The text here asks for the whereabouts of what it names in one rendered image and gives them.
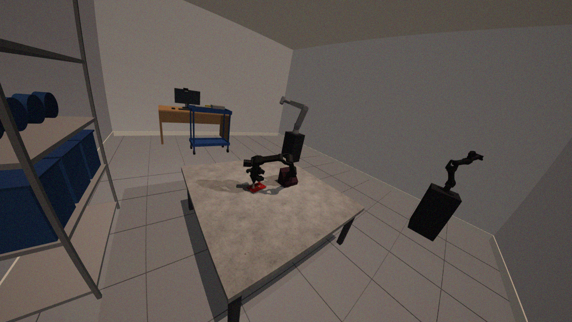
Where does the red rectangular plate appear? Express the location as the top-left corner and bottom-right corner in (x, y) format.
(246, 182), (266, 193)

